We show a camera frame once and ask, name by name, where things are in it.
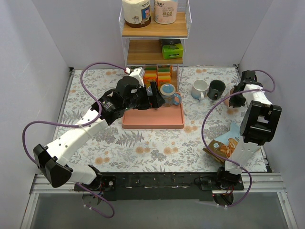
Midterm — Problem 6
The pink tray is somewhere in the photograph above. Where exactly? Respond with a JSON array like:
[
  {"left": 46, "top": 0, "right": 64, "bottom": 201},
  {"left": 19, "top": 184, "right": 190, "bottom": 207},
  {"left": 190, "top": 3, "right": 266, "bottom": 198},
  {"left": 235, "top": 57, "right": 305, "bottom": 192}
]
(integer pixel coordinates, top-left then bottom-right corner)
[{"left": 122, "top": 97, "right": 185, "bottom": 129}]

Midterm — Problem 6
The blue-grey mug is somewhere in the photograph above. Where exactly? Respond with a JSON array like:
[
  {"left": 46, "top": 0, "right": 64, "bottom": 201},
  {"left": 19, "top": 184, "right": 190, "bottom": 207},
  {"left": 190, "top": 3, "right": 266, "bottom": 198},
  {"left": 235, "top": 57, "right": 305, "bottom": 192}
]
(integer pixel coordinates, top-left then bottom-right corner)
[{"left": 147, "top": 86, "right": 153, "bottom": 96}]

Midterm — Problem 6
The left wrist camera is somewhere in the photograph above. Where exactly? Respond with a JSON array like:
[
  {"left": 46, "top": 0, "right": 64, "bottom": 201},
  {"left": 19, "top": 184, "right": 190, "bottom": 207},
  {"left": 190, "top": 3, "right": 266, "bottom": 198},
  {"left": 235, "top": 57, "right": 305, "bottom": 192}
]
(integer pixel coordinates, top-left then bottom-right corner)
[{"left": 124, "top": 67, "right": 145, "bottom": 87}]

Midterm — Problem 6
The chips bag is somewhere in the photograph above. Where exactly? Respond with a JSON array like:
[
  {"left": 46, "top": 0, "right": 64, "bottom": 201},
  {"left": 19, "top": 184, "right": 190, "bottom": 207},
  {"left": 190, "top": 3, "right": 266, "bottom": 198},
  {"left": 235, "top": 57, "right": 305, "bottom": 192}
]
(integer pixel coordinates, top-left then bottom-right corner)
[{"left": 203, "top": 122, "right": 240, "bottom": 165}]

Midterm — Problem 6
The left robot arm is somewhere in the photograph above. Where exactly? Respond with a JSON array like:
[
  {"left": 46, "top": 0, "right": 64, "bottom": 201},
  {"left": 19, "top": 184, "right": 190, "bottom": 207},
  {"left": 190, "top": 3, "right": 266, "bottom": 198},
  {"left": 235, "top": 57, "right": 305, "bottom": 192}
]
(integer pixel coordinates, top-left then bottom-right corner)
[{"left": 33, "top": 76, "right": 165, "bottom": 191}]

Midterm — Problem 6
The blue floral mug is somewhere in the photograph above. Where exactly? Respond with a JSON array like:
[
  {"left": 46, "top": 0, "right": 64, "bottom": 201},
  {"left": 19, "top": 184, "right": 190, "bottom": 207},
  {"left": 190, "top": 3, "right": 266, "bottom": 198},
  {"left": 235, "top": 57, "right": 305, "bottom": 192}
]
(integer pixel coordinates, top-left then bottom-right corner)
[{"left": 160, "top": 83, "right": 182, "bottom": 107}]

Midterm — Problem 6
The dark tissue pack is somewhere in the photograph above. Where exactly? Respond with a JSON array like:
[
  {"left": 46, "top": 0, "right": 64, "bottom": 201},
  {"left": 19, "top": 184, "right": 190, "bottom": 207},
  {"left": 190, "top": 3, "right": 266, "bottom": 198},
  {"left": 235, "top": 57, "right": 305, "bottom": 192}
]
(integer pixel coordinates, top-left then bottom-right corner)
[{"left": 160, "top": 39, "right": 181, "bottom": 46}]

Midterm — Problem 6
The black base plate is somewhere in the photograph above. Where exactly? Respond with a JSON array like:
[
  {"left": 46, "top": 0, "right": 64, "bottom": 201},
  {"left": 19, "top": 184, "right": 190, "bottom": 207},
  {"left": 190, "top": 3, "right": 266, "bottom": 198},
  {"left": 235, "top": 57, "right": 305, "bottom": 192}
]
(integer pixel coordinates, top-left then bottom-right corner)
[{"left": 73, "top": 171, "right": 245, "bottom": 202}]

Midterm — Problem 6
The white wire shelf rack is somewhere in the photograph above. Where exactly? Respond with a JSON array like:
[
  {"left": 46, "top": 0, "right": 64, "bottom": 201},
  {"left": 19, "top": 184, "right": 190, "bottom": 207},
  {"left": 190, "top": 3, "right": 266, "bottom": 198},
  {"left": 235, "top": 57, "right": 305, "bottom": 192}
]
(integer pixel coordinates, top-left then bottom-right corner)
[{"left": 119, "top": 0, "right": 192, "bottom": 89}]

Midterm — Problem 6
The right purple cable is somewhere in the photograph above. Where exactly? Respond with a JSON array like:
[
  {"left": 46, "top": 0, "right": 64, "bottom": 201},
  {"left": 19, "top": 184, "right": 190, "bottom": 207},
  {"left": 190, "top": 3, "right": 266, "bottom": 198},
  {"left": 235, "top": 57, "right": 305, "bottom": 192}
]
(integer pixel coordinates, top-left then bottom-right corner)
[{"left": 201, "top": 69, "right": 276, "bottom": 208}]

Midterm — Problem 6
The aluminium frame rail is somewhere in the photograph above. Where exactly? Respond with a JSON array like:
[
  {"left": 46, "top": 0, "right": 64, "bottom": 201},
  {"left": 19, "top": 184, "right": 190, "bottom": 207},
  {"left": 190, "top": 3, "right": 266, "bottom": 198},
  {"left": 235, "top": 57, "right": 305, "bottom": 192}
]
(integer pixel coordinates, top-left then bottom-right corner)
[{"left": 30, "top": 173, "right": 287, "bottom": 194}]

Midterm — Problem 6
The white blue mug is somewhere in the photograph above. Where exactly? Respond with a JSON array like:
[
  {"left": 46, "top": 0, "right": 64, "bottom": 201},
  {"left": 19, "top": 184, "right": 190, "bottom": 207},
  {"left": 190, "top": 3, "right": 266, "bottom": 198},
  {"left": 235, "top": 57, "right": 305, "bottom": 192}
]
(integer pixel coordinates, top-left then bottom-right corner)
[{"left": 191, "top": 80, "right": 209, "bottom": 101}]

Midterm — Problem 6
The brown toilet paper pack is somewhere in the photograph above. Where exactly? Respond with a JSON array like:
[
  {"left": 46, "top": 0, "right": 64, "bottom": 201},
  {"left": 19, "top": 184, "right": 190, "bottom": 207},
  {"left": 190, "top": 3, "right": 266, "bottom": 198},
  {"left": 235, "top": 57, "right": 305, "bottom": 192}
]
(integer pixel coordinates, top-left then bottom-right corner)
[{"left": 122, "top": 0, "right": 151, "bottom": 28}]

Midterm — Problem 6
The green tissue pack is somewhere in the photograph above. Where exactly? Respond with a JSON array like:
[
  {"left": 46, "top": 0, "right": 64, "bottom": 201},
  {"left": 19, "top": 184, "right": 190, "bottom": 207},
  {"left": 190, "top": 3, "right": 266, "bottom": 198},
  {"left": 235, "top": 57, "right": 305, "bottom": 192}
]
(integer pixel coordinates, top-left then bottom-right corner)
[{"left": 162, "top": 43, "right": 184, "bottom": 60}]

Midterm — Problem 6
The dark grey mug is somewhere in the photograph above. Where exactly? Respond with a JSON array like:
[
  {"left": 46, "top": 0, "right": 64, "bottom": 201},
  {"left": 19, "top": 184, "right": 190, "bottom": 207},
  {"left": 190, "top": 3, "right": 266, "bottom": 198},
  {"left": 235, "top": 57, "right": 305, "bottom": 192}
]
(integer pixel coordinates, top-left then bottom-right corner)
[{"left": 207, "top": 80, "right": 226, "bottom": 100}]

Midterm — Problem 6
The pink mug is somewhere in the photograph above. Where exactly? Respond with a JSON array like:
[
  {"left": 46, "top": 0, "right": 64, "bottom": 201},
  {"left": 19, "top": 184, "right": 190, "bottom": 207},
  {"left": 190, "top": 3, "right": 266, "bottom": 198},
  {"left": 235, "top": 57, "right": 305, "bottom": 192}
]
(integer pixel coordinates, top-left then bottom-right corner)
[{"left": 224, "top": 88, "right": 234, "bottom": 107}]

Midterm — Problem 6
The pink toilet paper pack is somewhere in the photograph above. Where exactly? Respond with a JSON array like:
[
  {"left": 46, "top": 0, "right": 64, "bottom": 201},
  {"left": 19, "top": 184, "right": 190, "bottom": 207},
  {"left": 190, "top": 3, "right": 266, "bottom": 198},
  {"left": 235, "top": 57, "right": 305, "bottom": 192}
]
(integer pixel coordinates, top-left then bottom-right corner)
[{"left": 154, "top": 0, "right": 178, "bottom": 24}]

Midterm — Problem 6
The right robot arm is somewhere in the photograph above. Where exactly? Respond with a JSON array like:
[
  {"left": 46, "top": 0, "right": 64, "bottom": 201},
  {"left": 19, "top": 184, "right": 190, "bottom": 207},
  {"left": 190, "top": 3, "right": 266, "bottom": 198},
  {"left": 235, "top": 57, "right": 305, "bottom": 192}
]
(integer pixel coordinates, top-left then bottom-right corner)
[{"left": 215, "top": 70, "right": 282, "bottom": 190}]

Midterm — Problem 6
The floral table mat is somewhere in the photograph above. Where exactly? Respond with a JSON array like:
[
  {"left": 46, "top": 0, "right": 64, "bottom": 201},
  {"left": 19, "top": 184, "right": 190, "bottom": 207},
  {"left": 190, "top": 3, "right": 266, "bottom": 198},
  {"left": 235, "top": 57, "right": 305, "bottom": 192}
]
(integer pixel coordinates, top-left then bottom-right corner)
[{"left": 69, "top": 66, "right": 247, "bottom": 172}]

